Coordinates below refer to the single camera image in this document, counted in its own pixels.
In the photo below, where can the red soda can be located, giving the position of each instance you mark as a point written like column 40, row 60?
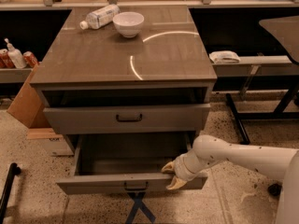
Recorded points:
column 30, row 58
column 5, row 58

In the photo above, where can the grey shelf rail left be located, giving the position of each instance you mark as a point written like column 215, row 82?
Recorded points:
column 13, row 75

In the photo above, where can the white ceramic bowl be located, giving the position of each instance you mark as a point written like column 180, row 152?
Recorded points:
column 128, row 24

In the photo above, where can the black chair base right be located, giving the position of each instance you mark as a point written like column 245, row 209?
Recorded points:
column 274, row 189

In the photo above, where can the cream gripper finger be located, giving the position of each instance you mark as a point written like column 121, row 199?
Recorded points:
column 169, row 168
column 176, row 183

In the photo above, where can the clear plastic water bottle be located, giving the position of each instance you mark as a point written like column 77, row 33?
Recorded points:
column 100, row 17

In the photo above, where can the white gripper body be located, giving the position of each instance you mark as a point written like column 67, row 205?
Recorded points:
column 180, row 168

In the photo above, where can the grey drawer cabinet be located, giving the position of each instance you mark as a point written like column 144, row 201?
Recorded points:
column 165, row 64

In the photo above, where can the brown cardboard box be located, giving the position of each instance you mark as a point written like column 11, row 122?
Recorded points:
column 27, row 107

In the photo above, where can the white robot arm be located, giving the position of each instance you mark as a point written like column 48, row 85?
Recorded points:
column 277, row 163

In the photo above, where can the black table leg frame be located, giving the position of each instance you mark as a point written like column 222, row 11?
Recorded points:
column 278, row 113

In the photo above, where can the folded white cloth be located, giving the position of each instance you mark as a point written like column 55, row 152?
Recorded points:
column 225, row 56

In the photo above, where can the grey drawer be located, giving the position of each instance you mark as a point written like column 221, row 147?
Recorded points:
column 124, row 162
column 128, row 119

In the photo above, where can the grey shelf rail right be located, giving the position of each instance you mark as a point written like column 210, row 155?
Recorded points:
column 262, row 66

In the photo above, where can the white pump bottle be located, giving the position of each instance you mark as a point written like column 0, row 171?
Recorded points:
column 15, row 55

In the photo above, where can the grey shelf rail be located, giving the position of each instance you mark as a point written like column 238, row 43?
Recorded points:
column 13, row 75
column 262, row 66

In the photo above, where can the grey top drawer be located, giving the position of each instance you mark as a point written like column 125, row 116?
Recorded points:
column 128, row 119

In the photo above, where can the black chair leg left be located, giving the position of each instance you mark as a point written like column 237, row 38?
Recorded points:
column 13, row 170

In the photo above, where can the blue tape cross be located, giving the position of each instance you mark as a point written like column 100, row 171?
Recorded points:
column 137, row 198

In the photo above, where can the red soda can left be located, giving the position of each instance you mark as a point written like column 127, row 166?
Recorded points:
column 5, row 58

